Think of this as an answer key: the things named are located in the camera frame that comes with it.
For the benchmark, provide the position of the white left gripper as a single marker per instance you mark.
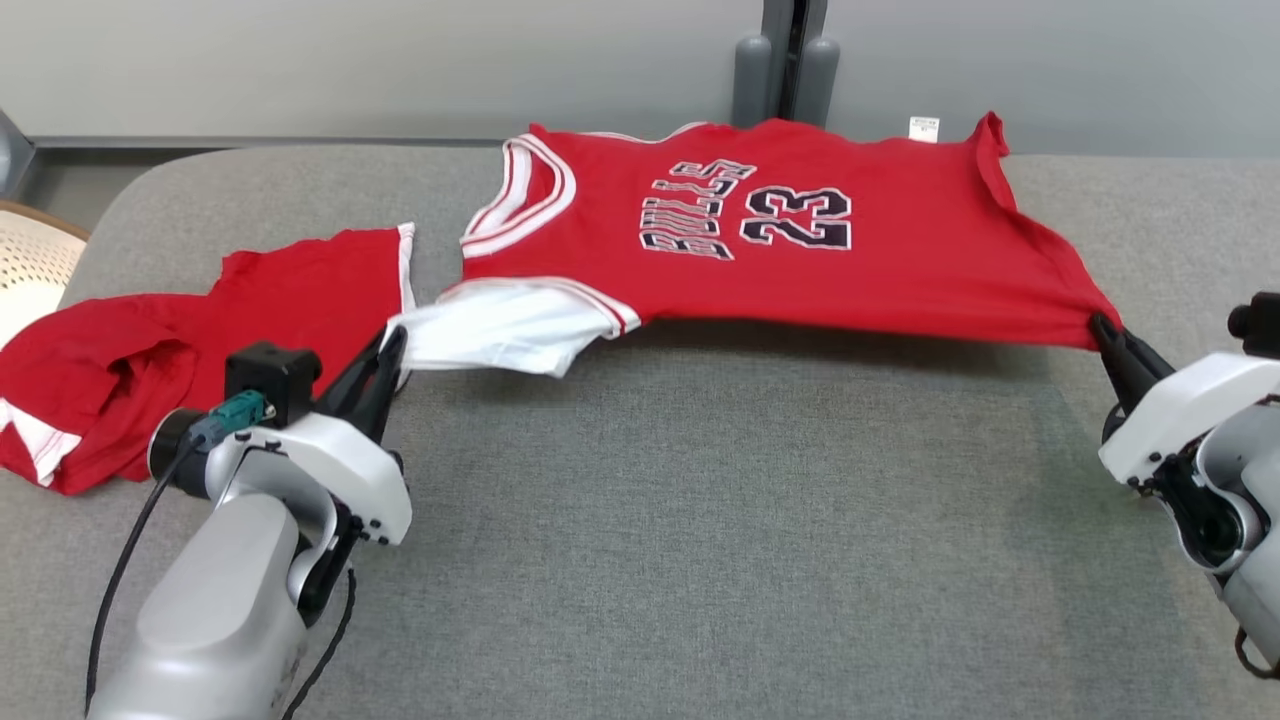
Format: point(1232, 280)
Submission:
point(370, 480)

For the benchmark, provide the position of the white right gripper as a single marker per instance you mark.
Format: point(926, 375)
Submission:
point(1170, 420)

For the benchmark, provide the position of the red shorts with white stripe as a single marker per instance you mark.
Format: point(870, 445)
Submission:
point(250, 300)

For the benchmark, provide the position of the red Bulls basketball jersey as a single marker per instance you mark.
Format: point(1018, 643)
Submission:
point(900, 270)

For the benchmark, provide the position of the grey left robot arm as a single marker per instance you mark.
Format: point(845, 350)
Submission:
point(220, 620)

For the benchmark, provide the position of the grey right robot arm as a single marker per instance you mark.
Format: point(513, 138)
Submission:
point(1250, 500)

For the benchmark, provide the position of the cream perforated laundry basket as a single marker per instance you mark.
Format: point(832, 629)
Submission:
point(35, 270)

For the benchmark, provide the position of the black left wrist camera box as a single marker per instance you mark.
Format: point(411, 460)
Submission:
point(272, 380)

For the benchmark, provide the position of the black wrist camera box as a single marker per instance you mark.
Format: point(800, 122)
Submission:
point(272, 380)
point(1260, 325)

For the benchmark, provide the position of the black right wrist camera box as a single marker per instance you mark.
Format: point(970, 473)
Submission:
point(1260, 325)

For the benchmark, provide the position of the grey cylindrical post foot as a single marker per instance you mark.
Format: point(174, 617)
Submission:
point(752, 85)
point(818, 85)

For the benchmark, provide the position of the grey partition post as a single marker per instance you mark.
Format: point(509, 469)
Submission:
point(12, 160)
point(795, 50)

